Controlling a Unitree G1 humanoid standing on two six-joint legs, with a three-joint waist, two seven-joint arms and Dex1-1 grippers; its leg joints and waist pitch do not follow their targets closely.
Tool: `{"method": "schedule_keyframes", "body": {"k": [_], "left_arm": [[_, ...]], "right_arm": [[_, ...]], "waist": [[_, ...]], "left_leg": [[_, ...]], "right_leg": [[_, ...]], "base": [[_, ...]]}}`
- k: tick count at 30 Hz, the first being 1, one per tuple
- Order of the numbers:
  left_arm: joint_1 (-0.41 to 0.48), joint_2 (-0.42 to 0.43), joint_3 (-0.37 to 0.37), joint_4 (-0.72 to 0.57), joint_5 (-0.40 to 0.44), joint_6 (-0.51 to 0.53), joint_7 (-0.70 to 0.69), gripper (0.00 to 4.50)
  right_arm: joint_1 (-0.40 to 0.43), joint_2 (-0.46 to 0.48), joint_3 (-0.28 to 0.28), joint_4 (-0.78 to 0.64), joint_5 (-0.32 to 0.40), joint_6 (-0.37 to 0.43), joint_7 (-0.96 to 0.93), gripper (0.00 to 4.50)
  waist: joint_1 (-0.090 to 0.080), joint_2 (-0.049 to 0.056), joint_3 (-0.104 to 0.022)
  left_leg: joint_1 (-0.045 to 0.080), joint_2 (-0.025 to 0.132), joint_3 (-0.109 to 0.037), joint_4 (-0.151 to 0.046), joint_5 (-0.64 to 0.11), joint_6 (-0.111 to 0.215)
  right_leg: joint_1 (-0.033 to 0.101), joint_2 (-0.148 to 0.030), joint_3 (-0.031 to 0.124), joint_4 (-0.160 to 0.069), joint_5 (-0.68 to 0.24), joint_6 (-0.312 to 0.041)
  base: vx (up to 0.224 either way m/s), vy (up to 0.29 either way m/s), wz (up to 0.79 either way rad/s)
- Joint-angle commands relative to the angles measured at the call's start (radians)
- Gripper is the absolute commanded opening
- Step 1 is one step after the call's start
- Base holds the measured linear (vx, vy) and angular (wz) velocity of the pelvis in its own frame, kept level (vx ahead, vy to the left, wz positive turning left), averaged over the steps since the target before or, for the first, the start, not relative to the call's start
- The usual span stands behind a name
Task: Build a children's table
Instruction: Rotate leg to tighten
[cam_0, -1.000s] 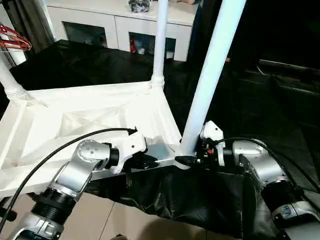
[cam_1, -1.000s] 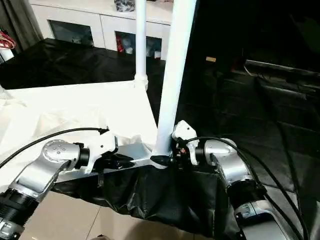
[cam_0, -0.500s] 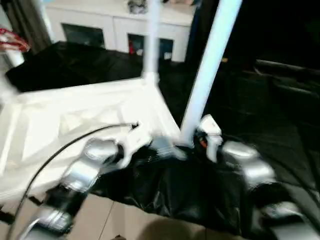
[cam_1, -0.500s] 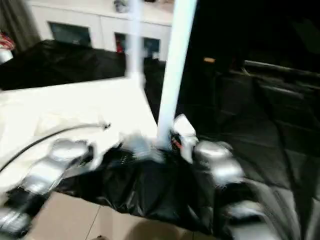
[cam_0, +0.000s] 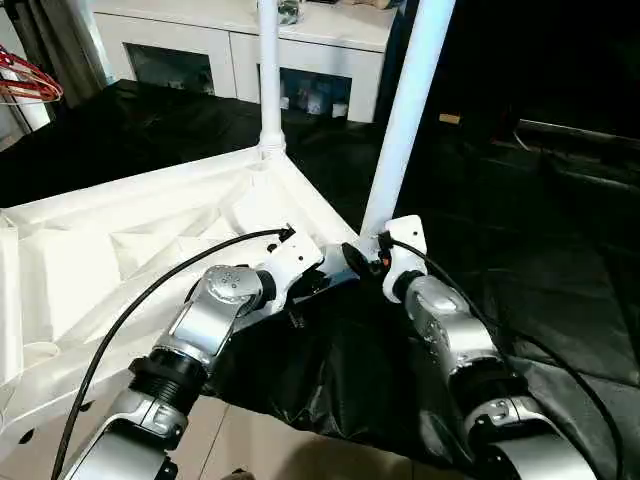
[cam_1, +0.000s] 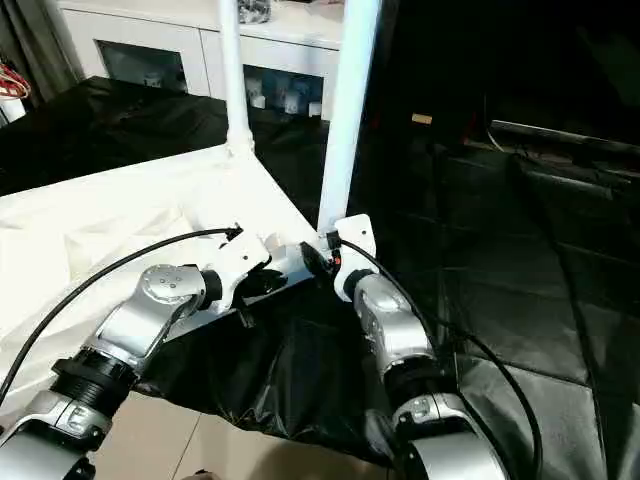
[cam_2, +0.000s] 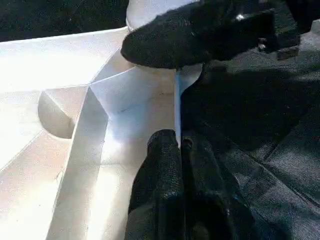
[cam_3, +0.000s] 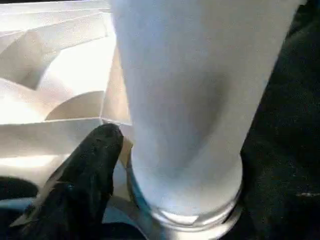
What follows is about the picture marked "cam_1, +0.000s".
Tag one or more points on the white plastic table leg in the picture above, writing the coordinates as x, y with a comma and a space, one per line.
235, 75
350, 100

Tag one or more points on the white plastic table top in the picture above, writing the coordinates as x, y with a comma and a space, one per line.
100, 210

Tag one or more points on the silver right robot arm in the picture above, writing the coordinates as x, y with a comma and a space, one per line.
400, 320

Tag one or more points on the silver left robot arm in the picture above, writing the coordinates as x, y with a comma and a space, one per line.
135, 320

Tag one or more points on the white patterned jug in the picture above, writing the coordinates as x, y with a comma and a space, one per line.
296, 97

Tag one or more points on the small white cup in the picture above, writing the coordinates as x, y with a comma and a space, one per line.
257, 100

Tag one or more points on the black work mat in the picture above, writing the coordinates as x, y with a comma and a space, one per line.
500, 300

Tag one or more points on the small gold label plate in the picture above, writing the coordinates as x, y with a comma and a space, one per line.
422, 119

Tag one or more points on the white sideboard cabinet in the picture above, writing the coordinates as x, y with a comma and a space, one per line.
175, 50

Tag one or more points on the grey crumpled object on cabinet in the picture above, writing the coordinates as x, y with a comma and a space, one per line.
254, 10

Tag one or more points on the white plastic bin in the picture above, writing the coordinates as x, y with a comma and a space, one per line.
11, 111

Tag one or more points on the grey curtain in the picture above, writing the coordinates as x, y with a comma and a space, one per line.
40, 50

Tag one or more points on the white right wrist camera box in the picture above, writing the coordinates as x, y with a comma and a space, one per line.
352, 237

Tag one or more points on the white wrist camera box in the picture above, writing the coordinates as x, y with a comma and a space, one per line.
240, 257
352, 237

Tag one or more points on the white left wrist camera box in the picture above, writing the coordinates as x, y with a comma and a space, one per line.
240, 257

